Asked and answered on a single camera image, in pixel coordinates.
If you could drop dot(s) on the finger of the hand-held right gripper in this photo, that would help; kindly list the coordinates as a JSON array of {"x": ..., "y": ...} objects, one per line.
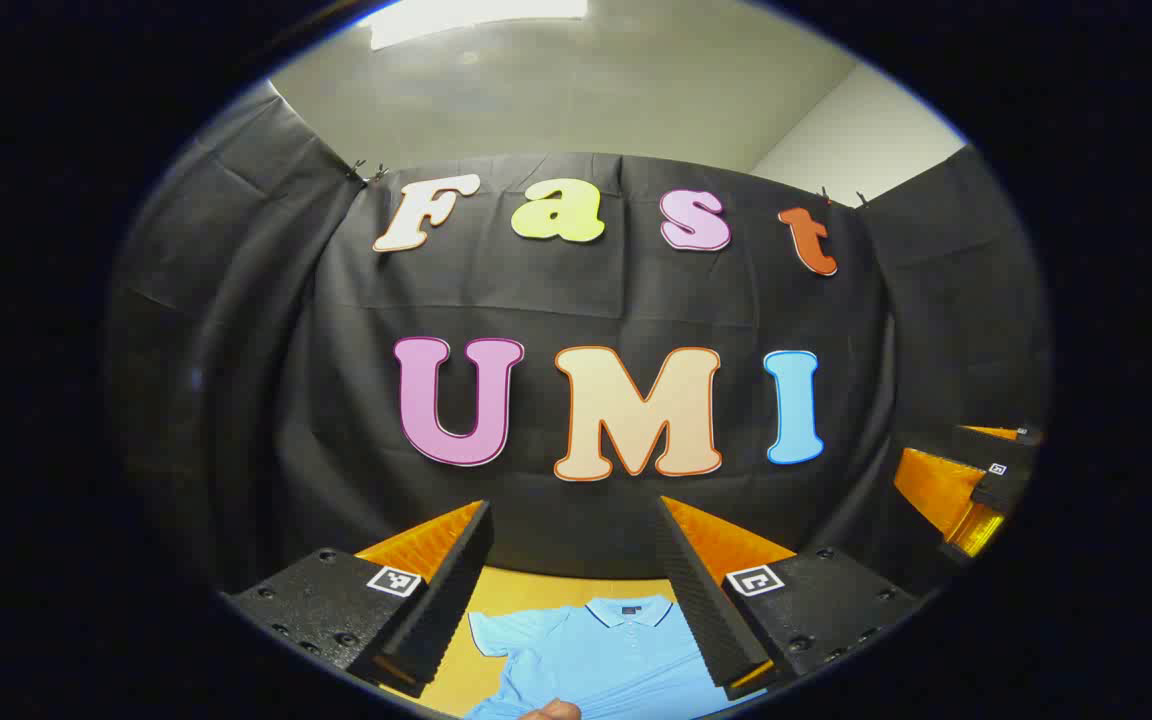
[
  {"x": 1026, "y": 436},
  {"x": 996, "y": 470}
]

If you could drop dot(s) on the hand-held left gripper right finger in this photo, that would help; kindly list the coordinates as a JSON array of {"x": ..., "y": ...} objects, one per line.
[{"x": 701, "y": 600}]

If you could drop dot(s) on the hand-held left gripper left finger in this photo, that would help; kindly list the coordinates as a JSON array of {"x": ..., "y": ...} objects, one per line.
[{"x": 441, "y": 610}]

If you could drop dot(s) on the light blue T-shirt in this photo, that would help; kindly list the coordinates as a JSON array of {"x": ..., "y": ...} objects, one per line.
[{"x": 596, "y": 660}]

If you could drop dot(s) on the black backdrop cloth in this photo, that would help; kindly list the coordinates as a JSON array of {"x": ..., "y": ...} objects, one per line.
[{"x": 536, "y": 300}]

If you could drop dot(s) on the ceiling light panel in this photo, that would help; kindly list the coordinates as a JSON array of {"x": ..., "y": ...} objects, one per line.
[{"x": 476, "y": 15}]

